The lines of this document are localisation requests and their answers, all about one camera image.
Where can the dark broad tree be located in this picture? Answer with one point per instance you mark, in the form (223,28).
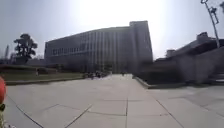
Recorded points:
(24,46)

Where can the tall lamp post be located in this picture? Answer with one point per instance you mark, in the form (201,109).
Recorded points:
(213,20)

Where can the robot's own part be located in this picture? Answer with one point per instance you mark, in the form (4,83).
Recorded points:
(2,90)

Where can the grey concrete slab pavement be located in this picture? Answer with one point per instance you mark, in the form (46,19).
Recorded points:
(113,100)

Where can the dark trimmed hedge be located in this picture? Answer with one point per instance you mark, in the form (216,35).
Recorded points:
(156,73)

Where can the grass strip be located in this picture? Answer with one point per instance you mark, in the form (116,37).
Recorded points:
(36,75)

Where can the row of parked bicycles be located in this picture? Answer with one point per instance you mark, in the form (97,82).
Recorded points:
(96,74)

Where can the low grey stepped building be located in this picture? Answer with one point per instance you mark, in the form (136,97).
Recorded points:
(200,56)

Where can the large grey curved building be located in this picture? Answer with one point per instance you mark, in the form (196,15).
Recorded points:
(100,46)

